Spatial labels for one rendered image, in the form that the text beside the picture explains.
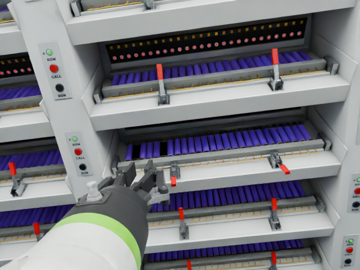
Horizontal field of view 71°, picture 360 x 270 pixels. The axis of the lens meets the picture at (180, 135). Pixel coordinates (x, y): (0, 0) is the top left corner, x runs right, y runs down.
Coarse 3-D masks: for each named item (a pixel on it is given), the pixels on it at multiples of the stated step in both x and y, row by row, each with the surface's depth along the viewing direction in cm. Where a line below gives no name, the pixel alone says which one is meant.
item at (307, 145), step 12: (276, 144) 68; (288, 144) 68; (300, 144) 67; (312, 144) 66; (168, 156) 69; (180, 156) 69; (192, 156) 68; (204, 156) 68; (216, 156) 68; (228, 156) 68; (240, 156) 68; (288, 156) 66; (120, 168) 69
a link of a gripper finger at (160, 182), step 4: (160, 172) 43; (156, 176) 41; (160, 176) 41; (156, 180) 39; (160, 180) 39; (164, 180) 42; (156, 184) 37; (160, 184) 37; (164, 184) 37; (160, 188) 35; (164, 188) 35; (160, 192) 35; (164, 192) 35; (164, 200) 35; (168, 200) 35; (164, 204) 35; (168, 204) 35
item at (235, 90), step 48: (144, 48) 69; (192, 48) 70; (240, 48) 70; (288, 48) 69; (336, 48) 60; (96, 96) 61; (144, 96) 62; (192, 96) 60; (240, 96) 58; (288, 96) 58; (336, 96) 58
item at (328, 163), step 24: (216, 120) 77; (240, 120) 77; (312, 120) 75; (120, 144) 80; (336, 144) 64; (192, 168) 68; (216, 168) 67; (240, 168) 66; (264, 168) 65; (288, 168) 64; (312, 168) 64; (336, 168) 64
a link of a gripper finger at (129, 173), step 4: (132, 164) 50; (128, 168) 47; (132, 168) 50; (124, 172) 45; (128, 172) 46; (132, 172) 49; (124, 176) 45; (128, 176) 46; (132, 176) 49; (128, 180) 45; (132, 180) 48; (128, 184) 46
